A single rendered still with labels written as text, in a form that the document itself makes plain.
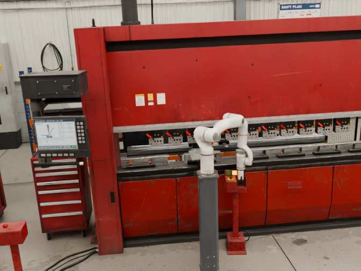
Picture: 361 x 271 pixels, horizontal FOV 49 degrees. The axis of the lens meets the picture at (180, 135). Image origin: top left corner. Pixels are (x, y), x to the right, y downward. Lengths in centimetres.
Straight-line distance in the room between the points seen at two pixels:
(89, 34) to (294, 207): 278
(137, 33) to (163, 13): 437
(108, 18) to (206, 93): 453
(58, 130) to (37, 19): 513
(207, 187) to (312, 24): 192
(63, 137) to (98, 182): 74
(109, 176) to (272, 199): 176
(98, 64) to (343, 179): 283
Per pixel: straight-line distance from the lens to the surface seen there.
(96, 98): 376
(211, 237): 376
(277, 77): 415
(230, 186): 397
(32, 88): 349
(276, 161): 426
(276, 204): 446
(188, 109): 400
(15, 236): 345
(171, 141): 406
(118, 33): 387
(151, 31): 387
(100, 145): 387
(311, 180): 448
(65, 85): 337
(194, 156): 400
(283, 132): 430
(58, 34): 831
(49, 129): 349
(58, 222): 467
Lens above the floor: 233
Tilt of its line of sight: 16 degrees down
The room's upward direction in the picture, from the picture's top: 3 degrees counter-clockwise
